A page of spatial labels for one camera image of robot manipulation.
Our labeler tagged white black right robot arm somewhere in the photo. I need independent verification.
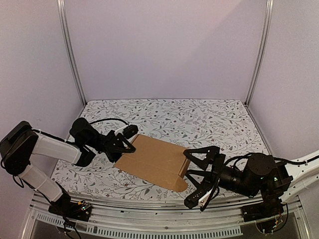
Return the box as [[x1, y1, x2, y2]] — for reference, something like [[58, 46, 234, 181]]
[[183, 146, 319, 217]]

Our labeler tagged aluminium corner post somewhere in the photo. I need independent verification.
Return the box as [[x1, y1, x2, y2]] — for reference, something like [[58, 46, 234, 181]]
[[243, 0, 275, 107], [56, 0, 87, 106]]

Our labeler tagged right aluminium corner post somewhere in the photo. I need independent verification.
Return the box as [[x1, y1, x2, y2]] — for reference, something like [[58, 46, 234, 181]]
[[243, 0, 275, 107]]

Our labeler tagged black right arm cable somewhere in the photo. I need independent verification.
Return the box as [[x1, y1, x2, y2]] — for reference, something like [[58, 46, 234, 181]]
[[209, 153, 319, 200]]

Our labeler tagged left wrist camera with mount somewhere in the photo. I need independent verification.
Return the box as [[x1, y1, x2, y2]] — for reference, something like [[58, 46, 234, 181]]
[[115, 124, 139, 139]]

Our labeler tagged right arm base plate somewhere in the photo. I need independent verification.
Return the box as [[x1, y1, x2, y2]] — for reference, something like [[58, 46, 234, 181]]
[[241, 199, 284, 234]]

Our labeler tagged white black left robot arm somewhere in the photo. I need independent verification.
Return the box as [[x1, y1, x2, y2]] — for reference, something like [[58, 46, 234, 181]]
[[0, 118, 139, 216]]

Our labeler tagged brown cardboard box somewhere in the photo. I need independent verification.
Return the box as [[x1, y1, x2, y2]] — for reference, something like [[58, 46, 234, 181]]
[[114, 134, 190, 192]]

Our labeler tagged left aluminium corner post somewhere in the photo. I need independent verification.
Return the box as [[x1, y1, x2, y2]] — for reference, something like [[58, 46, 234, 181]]
[[56, 0, 87, 106]]

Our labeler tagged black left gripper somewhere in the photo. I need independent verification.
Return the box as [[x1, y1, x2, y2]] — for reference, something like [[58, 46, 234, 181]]
[[85, 130, 139, 165]]

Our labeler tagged aluminium front rail frame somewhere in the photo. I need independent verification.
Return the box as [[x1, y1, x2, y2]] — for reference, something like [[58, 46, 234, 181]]
[[21, 190, 312, 239]]

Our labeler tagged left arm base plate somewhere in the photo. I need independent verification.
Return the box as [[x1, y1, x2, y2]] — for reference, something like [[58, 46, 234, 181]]
[[48, 197, 93, 222]]

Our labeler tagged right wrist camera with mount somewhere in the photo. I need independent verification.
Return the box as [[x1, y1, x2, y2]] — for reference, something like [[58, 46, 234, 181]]
[[184, 187, 220, 212]]

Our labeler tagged floral patterned table mat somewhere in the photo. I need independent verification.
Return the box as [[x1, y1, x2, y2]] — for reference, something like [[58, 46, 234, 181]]
[[51, 99, 268, 201]]

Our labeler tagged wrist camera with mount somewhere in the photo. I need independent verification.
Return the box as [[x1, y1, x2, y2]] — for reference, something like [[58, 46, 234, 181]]
[[184, 187, 220, 212], [115, 124, 139, 139]]

